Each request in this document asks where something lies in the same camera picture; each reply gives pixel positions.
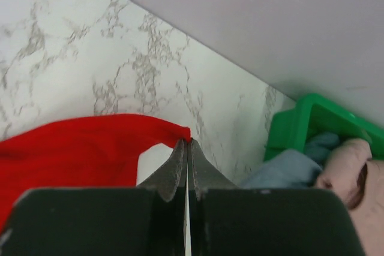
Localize pink t-shirt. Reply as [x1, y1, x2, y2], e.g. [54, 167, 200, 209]
[314, 138, 383, 255]

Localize red t-shirt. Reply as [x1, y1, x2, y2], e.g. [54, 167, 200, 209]
[0, 113, 192, 187]

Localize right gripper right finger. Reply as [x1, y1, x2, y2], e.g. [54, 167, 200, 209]
[187, 138, 237, 201]

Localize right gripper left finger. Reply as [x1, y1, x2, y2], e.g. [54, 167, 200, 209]
[137, 139, 187, 201]

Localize light blue t-shirt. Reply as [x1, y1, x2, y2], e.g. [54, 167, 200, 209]
[241, 132, 340, 189]

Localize green plastic bin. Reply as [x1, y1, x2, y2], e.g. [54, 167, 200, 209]
[263, 94, 383, 162]

